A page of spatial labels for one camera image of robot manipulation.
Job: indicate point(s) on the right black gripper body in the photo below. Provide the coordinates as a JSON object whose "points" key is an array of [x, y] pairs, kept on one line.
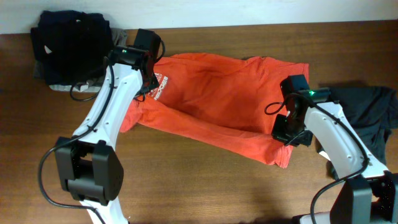
{"points": [[290, 130]]}

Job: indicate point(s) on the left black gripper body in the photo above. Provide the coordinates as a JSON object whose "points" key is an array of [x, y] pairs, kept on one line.
{"points": [[150, 83]]}

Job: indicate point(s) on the red printed t-shirt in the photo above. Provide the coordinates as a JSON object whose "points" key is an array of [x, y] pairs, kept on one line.
{"points": [[220, 101]]}

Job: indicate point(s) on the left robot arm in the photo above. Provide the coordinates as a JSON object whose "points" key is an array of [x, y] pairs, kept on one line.
{"points": [[88, 167]]}

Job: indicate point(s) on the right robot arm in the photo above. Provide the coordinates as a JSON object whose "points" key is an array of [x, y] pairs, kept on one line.
{"points": [[366, 191]]}

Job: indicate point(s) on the grey folded garment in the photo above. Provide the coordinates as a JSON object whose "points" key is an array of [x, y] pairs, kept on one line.
{"points": [[119, 37]]}

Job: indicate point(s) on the black folded garment on pile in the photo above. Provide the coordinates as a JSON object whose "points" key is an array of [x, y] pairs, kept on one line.
{"points": [[71, 46]]}

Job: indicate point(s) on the dark grey t-shirt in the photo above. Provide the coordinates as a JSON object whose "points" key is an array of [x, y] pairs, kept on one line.
{"points": [[372, 113]]}

